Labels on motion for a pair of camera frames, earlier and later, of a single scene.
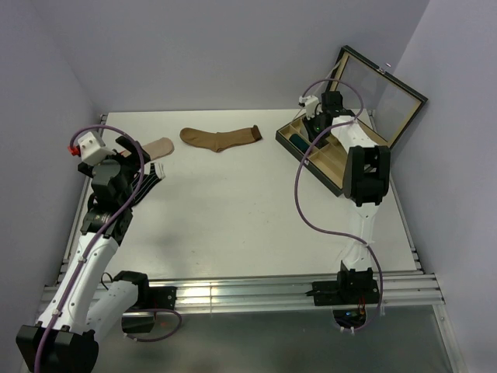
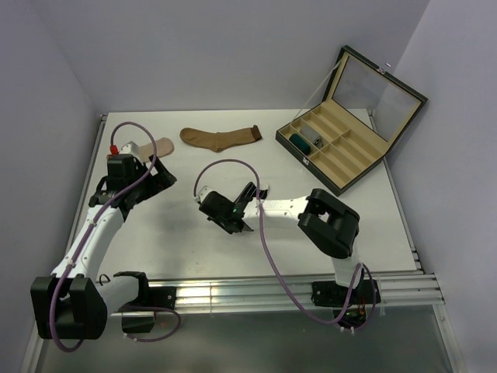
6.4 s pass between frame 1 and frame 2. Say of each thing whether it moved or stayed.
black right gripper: moved
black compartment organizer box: stayed
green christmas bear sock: stayed
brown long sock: stayed
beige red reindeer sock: stayed
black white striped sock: moved
